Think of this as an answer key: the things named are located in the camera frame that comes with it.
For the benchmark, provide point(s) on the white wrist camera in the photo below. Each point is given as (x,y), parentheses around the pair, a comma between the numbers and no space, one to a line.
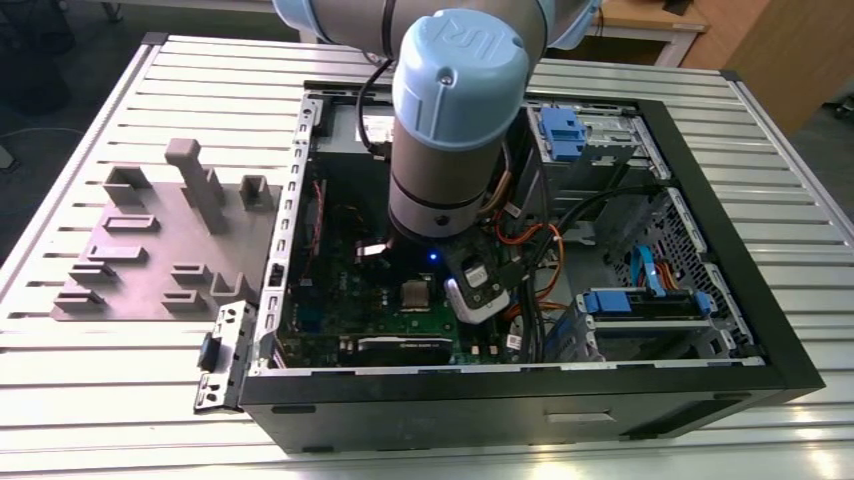
(476,312)

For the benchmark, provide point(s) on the grey power supply unit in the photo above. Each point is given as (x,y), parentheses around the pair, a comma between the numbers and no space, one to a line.
(347,180)

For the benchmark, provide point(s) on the black chair base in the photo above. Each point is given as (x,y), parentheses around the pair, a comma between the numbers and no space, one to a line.
(842,107)

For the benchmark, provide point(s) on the metal expansion slot latch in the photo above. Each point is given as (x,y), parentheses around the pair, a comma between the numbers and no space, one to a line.
(233,330)

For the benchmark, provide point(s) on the silver CPU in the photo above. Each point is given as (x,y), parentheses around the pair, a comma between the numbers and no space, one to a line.
(415,296)

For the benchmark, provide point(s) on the low metal disk bay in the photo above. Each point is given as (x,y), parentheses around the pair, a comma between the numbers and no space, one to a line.
(660,325)

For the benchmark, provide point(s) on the black PC case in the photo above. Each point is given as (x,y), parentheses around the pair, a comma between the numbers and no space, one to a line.
(467,415)

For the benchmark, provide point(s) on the wooden desk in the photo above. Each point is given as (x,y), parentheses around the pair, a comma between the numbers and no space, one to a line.
(647,17)

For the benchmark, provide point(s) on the black RAM slot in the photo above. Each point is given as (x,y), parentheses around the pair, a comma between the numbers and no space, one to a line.
(489,340)
(472,337)

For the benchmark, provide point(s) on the green motherboard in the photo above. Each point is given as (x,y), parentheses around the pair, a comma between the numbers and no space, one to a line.
(373,320)

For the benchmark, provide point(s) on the wooden cabinet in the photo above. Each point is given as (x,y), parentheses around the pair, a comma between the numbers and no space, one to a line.
(787,50)

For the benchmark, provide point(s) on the blue plastic disk carrier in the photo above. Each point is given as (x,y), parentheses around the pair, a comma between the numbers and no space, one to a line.
(563,135)

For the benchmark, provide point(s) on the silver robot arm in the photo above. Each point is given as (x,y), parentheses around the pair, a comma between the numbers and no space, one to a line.
(440,190)

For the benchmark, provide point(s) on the grey parts rack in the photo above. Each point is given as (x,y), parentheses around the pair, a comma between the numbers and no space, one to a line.
(166,280)

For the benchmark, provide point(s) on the CPU socket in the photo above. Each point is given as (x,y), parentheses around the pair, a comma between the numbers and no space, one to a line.
(436,305)

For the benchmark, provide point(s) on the black graphics card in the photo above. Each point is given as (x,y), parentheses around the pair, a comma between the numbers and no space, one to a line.
(400,347)

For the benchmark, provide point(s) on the hard disk in blue carrier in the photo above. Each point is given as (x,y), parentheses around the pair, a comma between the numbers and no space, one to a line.
(609,302)

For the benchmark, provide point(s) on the small pale wrist camera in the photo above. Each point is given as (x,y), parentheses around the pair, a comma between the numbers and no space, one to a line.
(371,250)

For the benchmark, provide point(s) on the tall metal drive cage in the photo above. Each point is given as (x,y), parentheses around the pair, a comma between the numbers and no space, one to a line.
(567,185)

